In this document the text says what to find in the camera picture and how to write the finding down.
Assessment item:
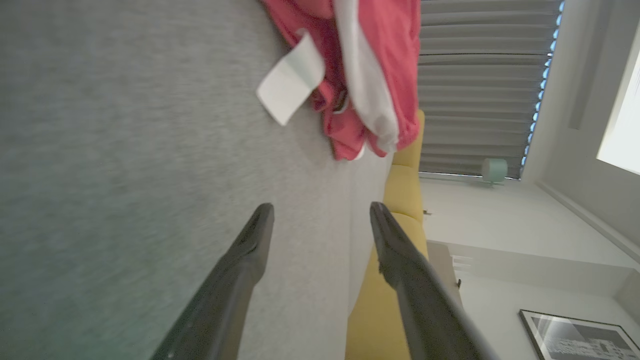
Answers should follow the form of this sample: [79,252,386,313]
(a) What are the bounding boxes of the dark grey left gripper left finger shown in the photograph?
[150,202,275,360]

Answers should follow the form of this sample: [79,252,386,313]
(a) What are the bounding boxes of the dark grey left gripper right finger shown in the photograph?
[369,201,501,360]

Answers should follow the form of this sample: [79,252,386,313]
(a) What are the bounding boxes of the red and white jersey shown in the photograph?
[256,0,422,162]

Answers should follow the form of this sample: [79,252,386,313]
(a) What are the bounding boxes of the white cabinet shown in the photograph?
[427,240,463,308]

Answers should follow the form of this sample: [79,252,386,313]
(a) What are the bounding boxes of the yellow sofa backrest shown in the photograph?
[345,109,430,360]

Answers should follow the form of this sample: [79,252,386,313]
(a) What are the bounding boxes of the black framed picture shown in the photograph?
[519,309,640,360]

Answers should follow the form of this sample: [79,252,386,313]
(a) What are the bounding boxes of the mint green lamp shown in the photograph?
[481,158,509,187]

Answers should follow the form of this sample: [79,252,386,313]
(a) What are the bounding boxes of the grey sofa seat cushion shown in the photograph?
[0,0,396,360]

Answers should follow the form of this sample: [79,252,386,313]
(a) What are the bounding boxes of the grey pleated curtain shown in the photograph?
[418,0,566,180]

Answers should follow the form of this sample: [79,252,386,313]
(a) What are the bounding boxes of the bright window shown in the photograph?
[596,20,640,176]

